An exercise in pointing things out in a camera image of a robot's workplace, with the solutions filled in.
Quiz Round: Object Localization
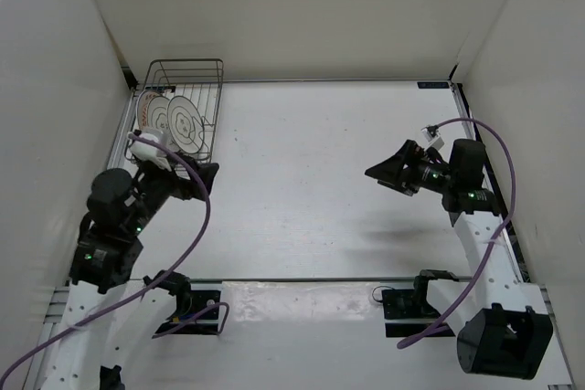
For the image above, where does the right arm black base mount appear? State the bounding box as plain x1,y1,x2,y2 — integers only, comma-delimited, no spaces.
371,285,440,339

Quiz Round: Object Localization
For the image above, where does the white plate green flower pattern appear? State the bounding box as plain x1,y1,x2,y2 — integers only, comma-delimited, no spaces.
167,96,203,154

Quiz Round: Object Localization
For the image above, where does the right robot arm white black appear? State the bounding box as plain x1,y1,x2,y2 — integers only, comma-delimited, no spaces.
365,139,553,380

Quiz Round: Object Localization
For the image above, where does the metal wire dish rack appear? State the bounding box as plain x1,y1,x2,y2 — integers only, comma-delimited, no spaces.
131,58,224,163

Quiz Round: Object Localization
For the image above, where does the wrist white camera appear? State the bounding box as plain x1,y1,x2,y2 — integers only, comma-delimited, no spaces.
421,125,444,151
128,127,172,171

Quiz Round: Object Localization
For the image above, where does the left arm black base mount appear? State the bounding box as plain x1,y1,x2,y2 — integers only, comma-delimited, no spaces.
155,282,224,335

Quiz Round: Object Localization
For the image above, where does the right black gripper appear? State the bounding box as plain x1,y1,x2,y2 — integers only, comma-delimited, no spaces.
365,140,455,196

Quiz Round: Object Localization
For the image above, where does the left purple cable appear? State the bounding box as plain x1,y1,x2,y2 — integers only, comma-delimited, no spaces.
0,132,231,390

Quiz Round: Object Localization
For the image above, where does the white plate orange pattern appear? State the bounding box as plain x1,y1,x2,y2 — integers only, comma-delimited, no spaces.
136,90,157,130

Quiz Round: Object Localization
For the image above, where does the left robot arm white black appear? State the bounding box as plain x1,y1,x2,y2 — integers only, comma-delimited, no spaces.
42,162,203,389

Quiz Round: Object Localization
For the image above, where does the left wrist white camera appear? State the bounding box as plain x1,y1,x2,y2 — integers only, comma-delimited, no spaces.
128,127,172,171

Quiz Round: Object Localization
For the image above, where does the white foam front board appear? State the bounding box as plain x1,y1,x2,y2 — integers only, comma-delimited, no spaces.
43,279,577,390

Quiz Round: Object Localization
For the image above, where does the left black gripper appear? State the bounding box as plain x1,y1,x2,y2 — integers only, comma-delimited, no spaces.
126,151,218,234

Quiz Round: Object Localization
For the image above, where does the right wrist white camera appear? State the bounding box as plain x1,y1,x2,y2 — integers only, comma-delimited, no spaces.
421,125,444,151

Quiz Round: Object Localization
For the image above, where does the aluminium front rail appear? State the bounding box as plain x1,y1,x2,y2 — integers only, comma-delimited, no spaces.
127,274,522,283

